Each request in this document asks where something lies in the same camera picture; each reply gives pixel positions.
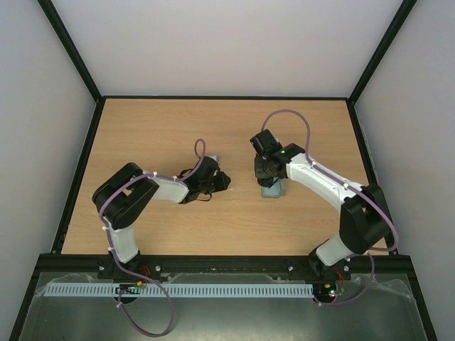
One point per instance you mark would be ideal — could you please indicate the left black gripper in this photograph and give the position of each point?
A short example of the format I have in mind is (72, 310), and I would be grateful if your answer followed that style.
(222, 183)

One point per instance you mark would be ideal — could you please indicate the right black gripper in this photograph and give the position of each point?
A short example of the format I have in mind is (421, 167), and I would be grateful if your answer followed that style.
(266, 181)

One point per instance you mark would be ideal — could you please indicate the grey glasses case green inside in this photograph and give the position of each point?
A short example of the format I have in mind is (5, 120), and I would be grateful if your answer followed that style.
(276, 190)

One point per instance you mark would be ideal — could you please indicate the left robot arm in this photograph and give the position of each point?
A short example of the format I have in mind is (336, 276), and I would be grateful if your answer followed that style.
(122, 198)

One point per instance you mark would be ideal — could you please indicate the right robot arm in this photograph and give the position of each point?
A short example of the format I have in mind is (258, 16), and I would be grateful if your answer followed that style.
(364, 215)

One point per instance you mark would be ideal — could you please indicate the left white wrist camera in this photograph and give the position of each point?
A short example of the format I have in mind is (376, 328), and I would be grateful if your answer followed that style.
(215, 158)

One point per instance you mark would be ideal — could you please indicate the black aluminium frame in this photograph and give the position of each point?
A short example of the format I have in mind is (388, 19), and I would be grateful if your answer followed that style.
(394, 262)

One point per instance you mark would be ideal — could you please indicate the black front mounting rail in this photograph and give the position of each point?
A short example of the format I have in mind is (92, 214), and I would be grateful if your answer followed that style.
(293, 268)

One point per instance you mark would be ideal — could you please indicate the light blue slotted cable duct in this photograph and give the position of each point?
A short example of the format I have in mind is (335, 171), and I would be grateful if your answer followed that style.
(181, 290)

